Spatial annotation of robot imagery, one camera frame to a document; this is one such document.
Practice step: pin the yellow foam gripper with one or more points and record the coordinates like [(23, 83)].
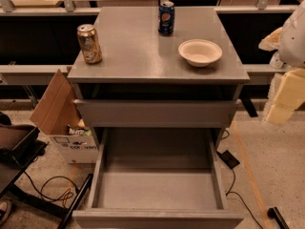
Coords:
[(294, 40)]

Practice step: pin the grey drawer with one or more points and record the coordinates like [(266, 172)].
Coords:
[(153, 178), (157, 113)]

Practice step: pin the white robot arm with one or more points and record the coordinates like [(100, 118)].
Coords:
[(295, 23)]

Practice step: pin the grey drawer cabinet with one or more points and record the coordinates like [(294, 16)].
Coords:
[(140, 64)]

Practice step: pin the black power adapter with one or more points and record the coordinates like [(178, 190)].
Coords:
[(229, 159)]

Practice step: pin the white paper bowl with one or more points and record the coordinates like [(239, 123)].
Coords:
[(200, 53)]

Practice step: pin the black table foot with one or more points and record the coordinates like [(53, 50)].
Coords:
[(273, 213)]

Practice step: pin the blue pepsi can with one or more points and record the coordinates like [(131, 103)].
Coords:
[(166, 18)]

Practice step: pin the gold soda can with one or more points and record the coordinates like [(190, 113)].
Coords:
[(88, 41)]

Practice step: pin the snack bag in box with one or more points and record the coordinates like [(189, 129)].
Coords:
[(79, 131)]

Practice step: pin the cardboard box with flap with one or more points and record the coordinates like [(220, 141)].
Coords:
[(55, 113)]

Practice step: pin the black cart frame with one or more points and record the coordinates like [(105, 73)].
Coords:
[(19, 147)]

